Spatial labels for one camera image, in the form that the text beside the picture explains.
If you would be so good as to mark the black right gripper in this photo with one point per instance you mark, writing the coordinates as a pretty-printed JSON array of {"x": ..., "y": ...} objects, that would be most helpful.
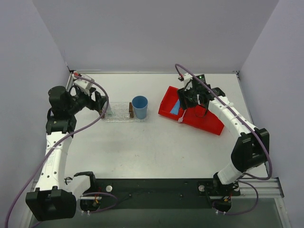
[{"x": 190, "y": 97}]

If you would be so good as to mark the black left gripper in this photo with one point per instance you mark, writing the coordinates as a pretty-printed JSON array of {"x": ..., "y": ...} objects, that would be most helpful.
[{"x": 97, "y": 99}]

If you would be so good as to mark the blue toothpaste tube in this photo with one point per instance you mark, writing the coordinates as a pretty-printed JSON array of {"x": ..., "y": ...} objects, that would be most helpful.
[{"x": 176, "y": 108}]

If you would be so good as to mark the white toothpaste tube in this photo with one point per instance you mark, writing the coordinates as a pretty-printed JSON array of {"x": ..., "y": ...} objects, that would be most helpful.
[{"x": 109, "y": 109}]

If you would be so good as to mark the white pink toothbrush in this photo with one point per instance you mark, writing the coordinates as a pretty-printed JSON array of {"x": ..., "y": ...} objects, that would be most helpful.
[{"x": 180, "y": 120}]

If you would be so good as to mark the clear acrylic rack plate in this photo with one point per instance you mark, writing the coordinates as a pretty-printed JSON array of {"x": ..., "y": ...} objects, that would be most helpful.
[{"x": 120, "y": 111}]

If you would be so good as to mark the blue plastic cup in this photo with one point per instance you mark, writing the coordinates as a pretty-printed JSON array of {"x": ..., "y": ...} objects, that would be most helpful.
[{"x": 140, "y": 106}]

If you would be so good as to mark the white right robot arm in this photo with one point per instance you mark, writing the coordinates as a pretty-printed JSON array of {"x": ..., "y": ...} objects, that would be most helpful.
[{"x": 252, "y": 144}]

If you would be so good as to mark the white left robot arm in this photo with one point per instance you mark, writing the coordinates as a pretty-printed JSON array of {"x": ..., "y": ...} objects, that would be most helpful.
[{"x": 60, "y": 131}]

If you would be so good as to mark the clear textured acrylic tray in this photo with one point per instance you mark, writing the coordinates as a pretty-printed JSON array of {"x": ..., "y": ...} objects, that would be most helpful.
[{"x": 135, "y": 119}]

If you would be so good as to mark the red plastic bin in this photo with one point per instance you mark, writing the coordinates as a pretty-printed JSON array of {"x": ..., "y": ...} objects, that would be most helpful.
[{"x": 193, "y": 117}]

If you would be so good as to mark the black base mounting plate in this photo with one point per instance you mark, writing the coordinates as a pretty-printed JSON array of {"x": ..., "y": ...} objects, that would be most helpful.
[{"x": 157, "y": 194}]

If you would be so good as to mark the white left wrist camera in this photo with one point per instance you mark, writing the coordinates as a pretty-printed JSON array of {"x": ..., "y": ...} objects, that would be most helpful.
[{"x": 83, "y": 82}]

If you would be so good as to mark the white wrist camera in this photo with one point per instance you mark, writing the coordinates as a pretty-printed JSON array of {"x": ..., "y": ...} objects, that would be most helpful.
[
  {"x": 187, "y": 80},
  {"x": 83, "y": 82}
]

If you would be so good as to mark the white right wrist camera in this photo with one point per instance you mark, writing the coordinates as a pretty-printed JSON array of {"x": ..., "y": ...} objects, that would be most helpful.
[{"x": 187, "y": 80}]

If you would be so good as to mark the aluminium front rail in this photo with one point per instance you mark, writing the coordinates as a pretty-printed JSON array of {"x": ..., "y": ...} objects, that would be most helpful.
[{"x": 261, "y": 187}]

